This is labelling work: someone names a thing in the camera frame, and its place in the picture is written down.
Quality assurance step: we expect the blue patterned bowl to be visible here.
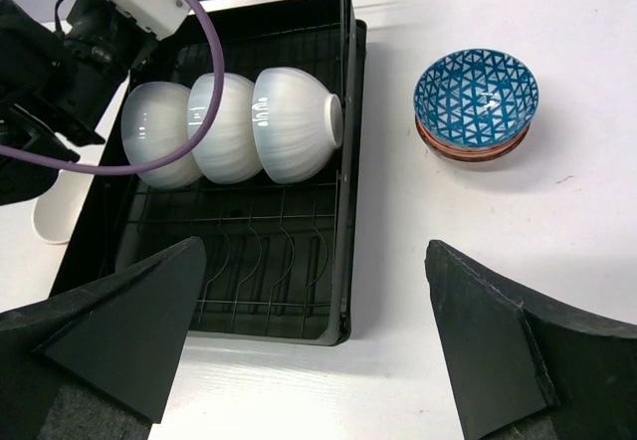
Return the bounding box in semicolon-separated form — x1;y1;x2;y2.
413;48;539;149

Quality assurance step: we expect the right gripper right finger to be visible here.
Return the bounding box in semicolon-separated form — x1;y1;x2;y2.
425;240;636;439

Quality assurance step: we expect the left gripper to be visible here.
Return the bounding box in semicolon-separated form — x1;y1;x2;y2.
54;0;160;83

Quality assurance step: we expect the white bowl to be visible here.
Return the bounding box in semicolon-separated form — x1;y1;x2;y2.
251;67;343;184
192;73;263;184
120;82;202;190

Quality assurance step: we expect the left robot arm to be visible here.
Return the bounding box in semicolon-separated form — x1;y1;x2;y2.
1;0;157;162

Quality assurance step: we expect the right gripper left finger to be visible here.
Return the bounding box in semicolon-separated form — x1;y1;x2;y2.
1;237;206;439

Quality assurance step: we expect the black dish rack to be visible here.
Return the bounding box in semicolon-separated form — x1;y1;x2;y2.
52;0;367;345

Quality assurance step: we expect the brown bowl under blue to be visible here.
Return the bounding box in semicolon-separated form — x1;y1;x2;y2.
414;115;531;163

